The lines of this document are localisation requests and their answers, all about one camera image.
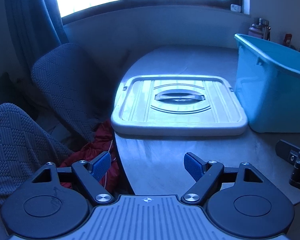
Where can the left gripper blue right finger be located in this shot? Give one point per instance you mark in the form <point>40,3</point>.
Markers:
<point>206,176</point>

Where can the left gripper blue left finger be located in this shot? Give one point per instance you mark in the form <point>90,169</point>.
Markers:
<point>87,176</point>

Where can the white bin lid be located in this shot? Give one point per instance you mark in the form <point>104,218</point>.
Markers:
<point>178,105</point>

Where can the red jacket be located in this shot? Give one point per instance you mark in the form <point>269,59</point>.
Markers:
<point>103,142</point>

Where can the grey fabric chair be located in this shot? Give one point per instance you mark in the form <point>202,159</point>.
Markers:
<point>24,148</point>
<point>78,91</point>

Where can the teal plastic storage bin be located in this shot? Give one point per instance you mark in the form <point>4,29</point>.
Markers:
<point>268,85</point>

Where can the steel thermos flask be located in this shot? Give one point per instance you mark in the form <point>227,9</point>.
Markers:
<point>264,24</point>

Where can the small white windowsill box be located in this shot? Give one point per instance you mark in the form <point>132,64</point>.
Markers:
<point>235,8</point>

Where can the blue curtain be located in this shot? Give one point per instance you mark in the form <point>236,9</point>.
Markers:
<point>35,27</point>

